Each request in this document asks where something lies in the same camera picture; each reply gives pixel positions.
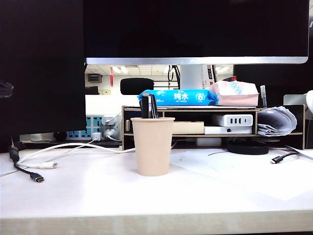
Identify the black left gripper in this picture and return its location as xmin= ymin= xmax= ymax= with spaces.
xmin=0 ymin=79 xmax=14 ymax=99

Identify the black marker with grey cap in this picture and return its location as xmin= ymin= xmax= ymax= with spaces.
xmin=139 ymin=94 xmax=150 ymax=118

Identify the beige paper cup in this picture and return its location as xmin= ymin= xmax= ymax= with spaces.
xmin=131 ymin=117 xmax=176 ymax=177

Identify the black monitor panel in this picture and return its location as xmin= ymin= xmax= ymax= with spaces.
xmin=0 ymin=0 xmax=87 ymax=153

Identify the blue-socket power strip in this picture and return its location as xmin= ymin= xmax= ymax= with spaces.
xmin=66 ymin=115 xmax=123 ymax=141

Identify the white angled power plug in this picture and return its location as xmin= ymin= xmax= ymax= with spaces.
xmin=102 ymin=111 xmax=122 ymax=125

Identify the white round power plug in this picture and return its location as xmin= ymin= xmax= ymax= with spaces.
xmin=104 ymin=127 xmax=122 ymax=142

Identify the black office chair headrest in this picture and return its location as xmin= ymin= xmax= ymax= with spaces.
xmin=120 ymin=78 xmax=155 ymax=95

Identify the blue wet wipes pack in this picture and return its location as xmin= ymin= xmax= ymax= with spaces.
xmin=137 ymin=89 xmax=219 ymax=107

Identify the white monitor stand column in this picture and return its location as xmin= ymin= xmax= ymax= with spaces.
xmin=179 ymin=64 xmax=203 ymax=90

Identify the beige box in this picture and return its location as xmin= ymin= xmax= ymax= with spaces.
xmin=173 ymin=121 xmax=205 ymax=135

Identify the silver-bezel computer monitor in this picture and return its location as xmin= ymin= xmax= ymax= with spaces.
xmin=83 ymin=0 xmax=310 ymax=66

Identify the small white box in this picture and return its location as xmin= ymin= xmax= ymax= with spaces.
xmin=195 ymin=138 xmax=223 ymax=147

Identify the white multi-port USB charger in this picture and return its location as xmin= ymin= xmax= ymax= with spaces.
xmin=212 ymin=114 xmax=253 ymax=128

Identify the pink tissue pack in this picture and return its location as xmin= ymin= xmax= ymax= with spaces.
xmin=206 ymin=80 xmax=259 ymax=107

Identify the black round monitor base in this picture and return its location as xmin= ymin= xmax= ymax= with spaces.
xmin=226 ymin=138 xmax=269 ymax=155

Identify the silver pen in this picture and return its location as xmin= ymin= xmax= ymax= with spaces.
xmin=260 ymin=85 xmax=268 ymax=107

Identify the rolled paper bundle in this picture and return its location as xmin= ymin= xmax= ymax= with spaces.
xmin=257 ymin=105 xmax=298 ymax=137

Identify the silver metal plate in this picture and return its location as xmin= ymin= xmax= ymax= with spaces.
xmin=283 ymin=94 xmax=308 ymax=106

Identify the wooden desk organizer shelf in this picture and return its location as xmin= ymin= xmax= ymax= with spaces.
xmin=121 ymin=104 xmax=306 ymax=151

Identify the white rounded object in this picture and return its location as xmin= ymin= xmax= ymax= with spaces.
xmin=306 ymin=90 xmax=313 ymax=116

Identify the white USB-C cable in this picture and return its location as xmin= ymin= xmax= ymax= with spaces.
xmin=17 ymin=142 xmax=136 ymax=170

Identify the black USB-C cable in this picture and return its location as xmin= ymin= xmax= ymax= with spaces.
xmin=9 ymin=144 xmax=45 ymax=184

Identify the black charging cable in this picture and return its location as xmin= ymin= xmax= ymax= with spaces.
xmin=270 ymin=152 xmax=300 ymax=165

